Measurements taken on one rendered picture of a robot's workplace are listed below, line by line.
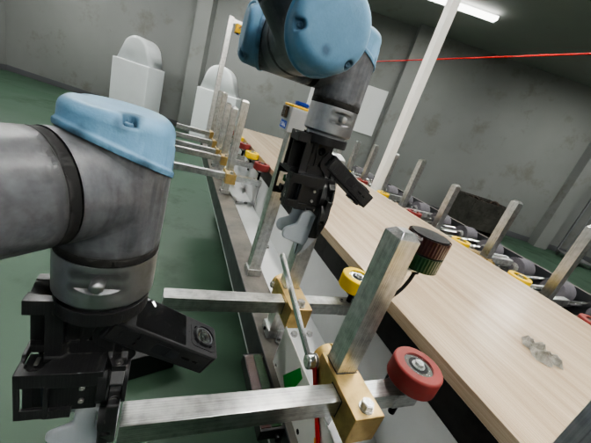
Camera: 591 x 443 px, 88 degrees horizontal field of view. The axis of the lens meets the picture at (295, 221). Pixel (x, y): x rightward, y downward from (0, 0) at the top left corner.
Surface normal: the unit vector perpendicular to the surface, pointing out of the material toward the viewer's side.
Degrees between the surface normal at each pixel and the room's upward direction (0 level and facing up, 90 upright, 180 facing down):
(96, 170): 54
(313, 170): 89
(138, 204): 90
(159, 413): 0
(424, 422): 90
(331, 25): 90
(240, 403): 0
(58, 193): 72
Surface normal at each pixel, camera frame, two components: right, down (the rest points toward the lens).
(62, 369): 0.30, -0.89
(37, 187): 0.90, -0.03
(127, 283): 0.71, 0.44
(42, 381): 0.32, 0.43
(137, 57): -0.08, 0.32
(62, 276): -0.33, 0.23
